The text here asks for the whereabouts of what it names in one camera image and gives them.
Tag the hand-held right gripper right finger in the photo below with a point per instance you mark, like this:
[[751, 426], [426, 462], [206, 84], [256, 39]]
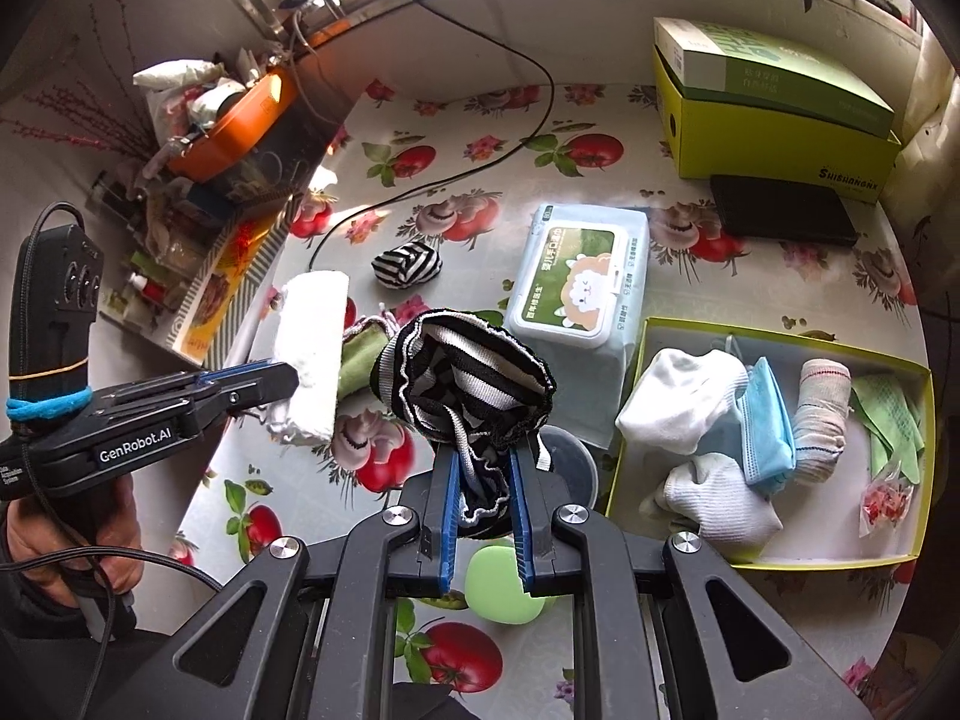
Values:
[[523, 525]]

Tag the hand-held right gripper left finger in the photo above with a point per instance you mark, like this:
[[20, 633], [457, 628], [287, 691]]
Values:
[[448, 517]]

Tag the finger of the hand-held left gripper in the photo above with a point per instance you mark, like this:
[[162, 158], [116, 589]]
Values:
[[232, 371], [262, 388]]

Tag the white towel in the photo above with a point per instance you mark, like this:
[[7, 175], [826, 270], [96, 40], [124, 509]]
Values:
[[311, 345]]

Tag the black white striped sock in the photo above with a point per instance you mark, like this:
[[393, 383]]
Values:
[[465, 375], [405, 266]]

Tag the blue face mask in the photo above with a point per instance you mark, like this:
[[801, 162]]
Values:
[[769, 427]]

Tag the yellow cardboard tray box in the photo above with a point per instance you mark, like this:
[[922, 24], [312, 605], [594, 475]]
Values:
[[817, 540]]

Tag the white elastic bandage roll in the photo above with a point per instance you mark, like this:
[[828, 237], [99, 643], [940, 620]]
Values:
[[821, 420]]

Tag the orange printed plastic packet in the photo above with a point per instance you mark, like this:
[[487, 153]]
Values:
[[885, 502]]

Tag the green non-woven cloth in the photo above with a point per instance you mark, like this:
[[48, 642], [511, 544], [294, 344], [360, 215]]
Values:
[[889, 420]]

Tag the person's left hand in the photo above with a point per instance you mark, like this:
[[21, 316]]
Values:
[[30, 532]]

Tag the light green jar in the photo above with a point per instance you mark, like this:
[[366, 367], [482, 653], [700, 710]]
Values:
[[491, 577]]

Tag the light green plush towel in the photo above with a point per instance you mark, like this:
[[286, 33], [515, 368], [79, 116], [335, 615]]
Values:
[[358, 364]]

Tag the pale blue wet wipes pack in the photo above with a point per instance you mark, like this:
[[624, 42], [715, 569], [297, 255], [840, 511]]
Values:
[[577, 292]]

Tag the orange bowl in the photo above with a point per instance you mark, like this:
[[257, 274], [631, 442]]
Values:
[[247, 120]]

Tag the white plastic bag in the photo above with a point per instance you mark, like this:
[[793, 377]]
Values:
[[172, 75]]

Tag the dried red twigs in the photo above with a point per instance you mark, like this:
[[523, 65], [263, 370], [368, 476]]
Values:
[[75, 101]]

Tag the floral plastic tablecloth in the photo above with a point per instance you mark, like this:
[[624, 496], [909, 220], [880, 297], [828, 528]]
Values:
[[525, 165]]

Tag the black wallet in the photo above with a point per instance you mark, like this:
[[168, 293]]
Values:
[[780, 210]]

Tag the yellow shoe box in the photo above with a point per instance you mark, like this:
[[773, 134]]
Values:
[[750, 142]]

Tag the green white carton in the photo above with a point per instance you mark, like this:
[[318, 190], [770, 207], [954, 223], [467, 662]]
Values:
[[787, 75]]

